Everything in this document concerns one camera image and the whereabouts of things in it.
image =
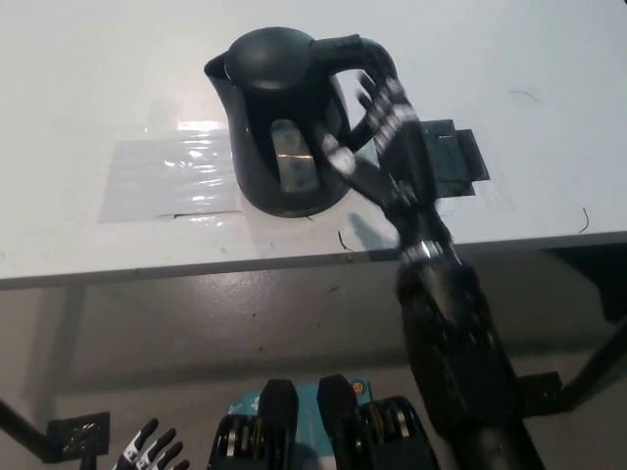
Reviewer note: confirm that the black table leg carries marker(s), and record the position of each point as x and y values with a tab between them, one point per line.
595	362
22	426

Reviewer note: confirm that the black tape patch on desk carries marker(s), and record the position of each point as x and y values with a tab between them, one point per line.
455	156

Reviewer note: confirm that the black electric kettle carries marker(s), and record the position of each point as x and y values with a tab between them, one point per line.
255	147

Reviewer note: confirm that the black teal robot torso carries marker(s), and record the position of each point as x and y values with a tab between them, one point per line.
279	411

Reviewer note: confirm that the clear plastic tape sheet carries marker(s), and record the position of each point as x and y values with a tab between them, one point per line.
157	186

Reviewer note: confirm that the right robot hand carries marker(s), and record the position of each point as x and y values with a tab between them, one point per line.
406	186

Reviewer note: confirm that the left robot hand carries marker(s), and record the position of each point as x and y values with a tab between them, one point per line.
147	448

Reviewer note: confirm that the black table frame bracket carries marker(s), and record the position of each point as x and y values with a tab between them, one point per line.
597	279

